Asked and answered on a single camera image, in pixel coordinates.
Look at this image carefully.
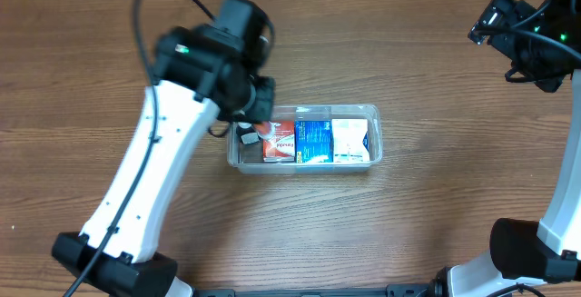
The dark bottle white cap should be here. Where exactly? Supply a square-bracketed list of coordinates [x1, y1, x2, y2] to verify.
[236, 123, 261, 145]

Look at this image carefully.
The red medicine box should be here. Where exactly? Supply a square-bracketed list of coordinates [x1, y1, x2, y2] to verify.
[262, 121, 296, 163]

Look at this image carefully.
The blue medicine box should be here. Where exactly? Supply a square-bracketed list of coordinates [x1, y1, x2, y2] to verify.
[294, 121, 333, 163]

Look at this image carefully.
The clear plastic container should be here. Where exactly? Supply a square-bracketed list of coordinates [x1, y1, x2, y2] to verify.
[227, 104, 382, 174]

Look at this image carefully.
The white medicine box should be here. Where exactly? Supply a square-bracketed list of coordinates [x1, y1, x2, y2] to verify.
[331, 119, 370, 163]

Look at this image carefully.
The orange pill vial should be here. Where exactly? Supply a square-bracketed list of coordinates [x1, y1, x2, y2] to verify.
[252, 121, 276, 140]

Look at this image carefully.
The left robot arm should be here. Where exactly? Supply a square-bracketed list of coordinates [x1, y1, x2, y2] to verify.
[52, 0, 275, 296]

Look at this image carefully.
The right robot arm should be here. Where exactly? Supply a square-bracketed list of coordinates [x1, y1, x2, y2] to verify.
[428, 0, 580, 296]

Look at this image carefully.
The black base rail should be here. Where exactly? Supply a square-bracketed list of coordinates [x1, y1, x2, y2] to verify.
[193, 283, 443, 297]

